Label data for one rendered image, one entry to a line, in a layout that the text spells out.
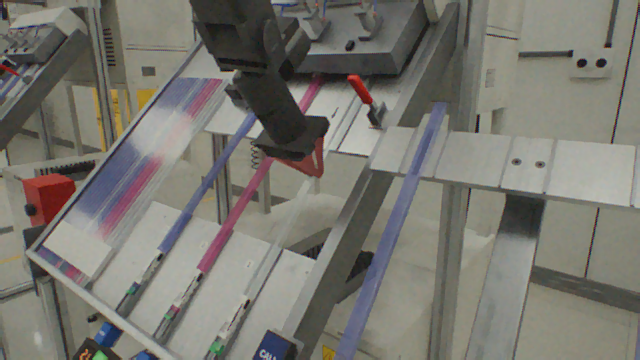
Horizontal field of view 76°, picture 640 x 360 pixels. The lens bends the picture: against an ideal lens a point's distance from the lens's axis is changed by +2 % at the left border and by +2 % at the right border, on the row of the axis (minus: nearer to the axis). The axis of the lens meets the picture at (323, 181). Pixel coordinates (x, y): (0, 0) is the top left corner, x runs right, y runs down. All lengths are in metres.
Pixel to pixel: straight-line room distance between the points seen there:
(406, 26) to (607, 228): 1.77
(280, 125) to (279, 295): 0.23
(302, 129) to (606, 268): 2.00
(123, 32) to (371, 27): 1.39
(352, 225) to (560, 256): 1.91
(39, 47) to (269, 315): 1.51
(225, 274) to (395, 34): 0.46
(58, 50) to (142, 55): 0.32
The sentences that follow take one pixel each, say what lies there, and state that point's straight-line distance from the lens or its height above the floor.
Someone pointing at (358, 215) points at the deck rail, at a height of 0.91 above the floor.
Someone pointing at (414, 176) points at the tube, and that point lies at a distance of 0.47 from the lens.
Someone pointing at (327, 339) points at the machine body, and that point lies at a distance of 0.87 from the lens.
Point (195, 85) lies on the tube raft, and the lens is 1.03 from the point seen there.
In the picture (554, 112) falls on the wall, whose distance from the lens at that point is 2.24.
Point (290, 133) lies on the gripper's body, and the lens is 0.55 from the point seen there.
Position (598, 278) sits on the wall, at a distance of 2.42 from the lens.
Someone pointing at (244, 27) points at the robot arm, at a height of 1.14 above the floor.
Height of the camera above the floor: 1.11
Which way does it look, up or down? 16 degrees down
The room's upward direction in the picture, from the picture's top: straight up
